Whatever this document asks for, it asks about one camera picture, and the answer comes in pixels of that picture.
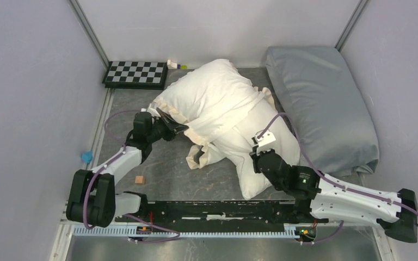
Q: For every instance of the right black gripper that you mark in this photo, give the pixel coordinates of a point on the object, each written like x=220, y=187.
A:
x=255, y=155

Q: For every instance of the light blue-grey pillow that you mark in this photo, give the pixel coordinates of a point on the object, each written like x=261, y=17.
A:
x=318, y=93

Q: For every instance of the black white checkerboard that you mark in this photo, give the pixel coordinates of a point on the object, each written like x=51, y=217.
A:
x=135, y=75

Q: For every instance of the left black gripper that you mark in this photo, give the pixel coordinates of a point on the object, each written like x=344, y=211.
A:
x=172, y=129

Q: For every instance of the small wooden cube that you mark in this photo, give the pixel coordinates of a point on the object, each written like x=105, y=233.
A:
x=140, y=180

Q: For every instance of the small white purple toy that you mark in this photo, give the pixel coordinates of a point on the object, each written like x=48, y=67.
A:
x=175, y=66

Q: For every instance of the small blue object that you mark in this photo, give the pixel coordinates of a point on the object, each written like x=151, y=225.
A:
x=86, y=157

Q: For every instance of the white toothed cable duct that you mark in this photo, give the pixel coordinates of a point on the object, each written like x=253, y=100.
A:
x=134, y=230

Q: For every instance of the white pillow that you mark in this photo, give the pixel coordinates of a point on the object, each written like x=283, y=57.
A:
x=237, y=143

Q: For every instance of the grey pillowcase with cream ruffle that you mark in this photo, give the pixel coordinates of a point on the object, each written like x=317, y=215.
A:
x=209, y=113

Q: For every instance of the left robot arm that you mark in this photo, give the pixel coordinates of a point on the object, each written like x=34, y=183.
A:
x=93, y=199

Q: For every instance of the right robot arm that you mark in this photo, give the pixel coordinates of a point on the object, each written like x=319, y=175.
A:
x=323, y=197

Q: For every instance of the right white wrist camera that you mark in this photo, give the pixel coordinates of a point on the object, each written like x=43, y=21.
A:
x=264, y=143

